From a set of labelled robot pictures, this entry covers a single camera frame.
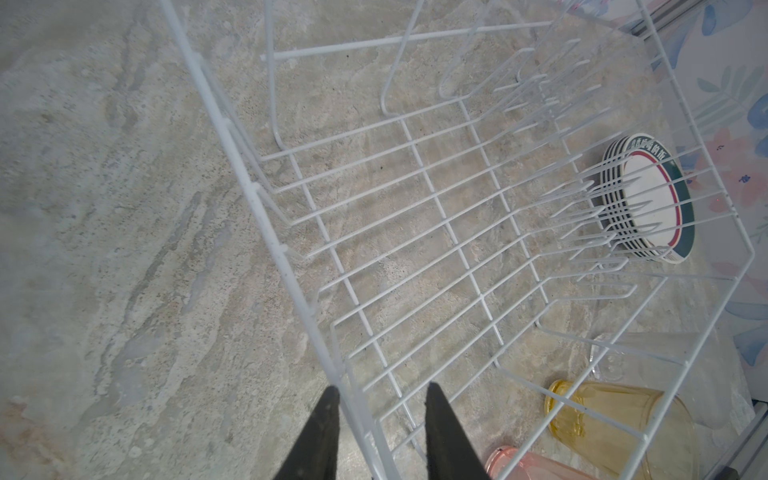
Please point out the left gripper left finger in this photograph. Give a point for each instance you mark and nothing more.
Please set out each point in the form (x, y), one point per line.
(314, 454)

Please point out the white wire dish rack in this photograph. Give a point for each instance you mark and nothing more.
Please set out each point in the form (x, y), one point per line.
(429, 198)

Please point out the clear glass cup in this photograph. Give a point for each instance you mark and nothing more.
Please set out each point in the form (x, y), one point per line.
(645, 359)

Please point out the yellow glass cup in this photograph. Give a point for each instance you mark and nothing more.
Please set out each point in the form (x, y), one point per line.
(602, 422)

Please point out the pink glass cup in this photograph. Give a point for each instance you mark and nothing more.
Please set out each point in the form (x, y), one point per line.
(532, 466)

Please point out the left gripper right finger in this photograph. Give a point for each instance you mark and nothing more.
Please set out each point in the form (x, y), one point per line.
(450, 454)

